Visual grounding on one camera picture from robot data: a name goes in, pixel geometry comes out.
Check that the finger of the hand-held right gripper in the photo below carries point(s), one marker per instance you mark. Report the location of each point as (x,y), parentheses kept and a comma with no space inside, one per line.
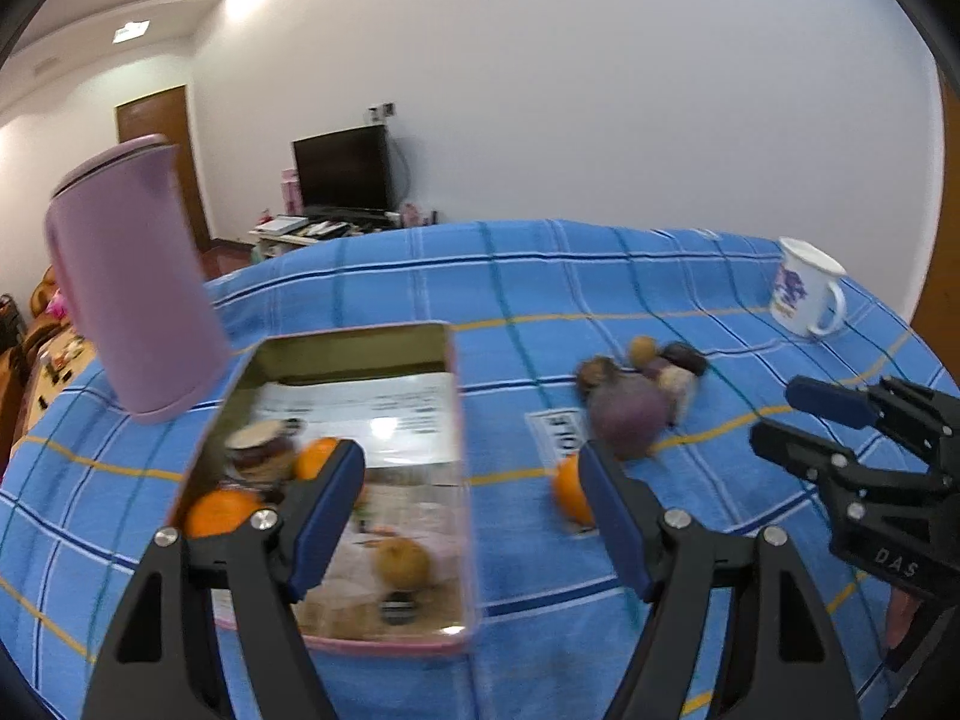
(795,446)
(825,399)

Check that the white television stand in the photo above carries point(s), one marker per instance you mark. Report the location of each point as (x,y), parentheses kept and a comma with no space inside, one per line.
(281,241)

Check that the pink patterned bag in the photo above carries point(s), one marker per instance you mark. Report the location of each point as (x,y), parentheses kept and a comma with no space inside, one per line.
(411,214)

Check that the blue plaid blanket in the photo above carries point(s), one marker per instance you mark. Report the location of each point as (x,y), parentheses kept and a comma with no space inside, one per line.
(525,277)

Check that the printed paper leaflet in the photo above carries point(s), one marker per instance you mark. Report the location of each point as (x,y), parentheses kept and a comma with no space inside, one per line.
(405,412)

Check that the white set-top box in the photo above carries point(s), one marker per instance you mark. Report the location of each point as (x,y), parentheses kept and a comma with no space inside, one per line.
(279,225)

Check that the small yellow-brown round fruit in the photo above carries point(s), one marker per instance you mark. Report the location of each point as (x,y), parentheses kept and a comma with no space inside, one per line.
(643,350)

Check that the orange mandarin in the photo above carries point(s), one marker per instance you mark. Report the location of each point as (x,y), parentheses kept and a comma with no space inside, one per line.
(570,491)
(221,514)
(316,457)

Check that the square ceiling light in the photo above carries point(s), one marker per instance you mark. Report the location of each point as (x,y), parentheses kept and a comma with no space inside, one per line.
(130,31)

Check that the small orange kumquat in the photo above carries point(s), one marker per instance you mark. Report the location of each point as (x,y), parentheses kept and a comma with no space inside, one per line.
(401,561)

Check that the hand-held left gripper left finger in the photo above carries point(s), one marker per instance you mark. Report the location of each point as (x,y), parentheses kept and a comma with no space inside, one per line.
(330,517)

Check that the brown wooden panel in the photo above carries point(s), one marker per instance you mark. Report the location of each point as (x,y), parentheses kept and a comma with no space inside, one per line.
(928,255)

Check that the pink metal tin box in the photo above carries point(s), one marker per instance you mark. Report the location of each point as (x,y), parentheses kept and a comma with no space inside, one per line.
(461,427)

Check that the orange leather sofa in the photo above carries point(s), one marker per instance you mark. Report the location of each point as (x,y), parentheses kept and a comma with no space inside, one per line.
(43,296)

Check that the brown water chestnut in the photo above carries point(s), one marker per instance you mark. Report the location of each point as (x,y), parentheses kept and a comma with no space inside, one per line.
(596,373)

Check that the wooden coffee table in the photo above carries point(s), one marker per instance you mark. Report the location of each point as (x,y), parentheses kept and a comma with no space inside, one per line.
(60,371)

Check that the white printed enamel mug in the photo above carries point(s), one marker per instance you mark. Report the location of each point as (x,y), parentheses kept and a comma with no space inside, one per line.
(799,292)

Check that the black flat television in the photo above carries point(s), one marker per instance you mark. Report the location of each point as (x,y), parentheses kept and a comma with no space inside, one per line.
(341,165)

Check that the purple passion fruit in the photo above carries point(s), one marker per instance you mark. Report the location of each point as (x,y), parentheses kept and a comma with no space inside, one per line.
(626,416)

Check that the brown wooden door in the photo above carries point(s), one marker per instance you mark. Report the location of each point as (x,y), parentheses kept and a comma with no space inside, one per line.
(161,135)

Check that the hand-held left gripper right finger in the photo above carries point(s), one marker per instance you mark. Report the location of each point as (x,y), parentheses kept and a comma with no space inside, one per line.
(615,525)

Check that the white wall socket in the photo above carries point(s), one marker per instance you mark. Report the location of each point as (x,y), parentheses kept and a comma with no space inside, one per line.
(380,111)

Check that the pink electric kettle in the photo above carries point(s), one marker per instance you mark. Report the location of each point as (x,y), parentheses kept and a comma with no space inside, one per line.
(127,277)

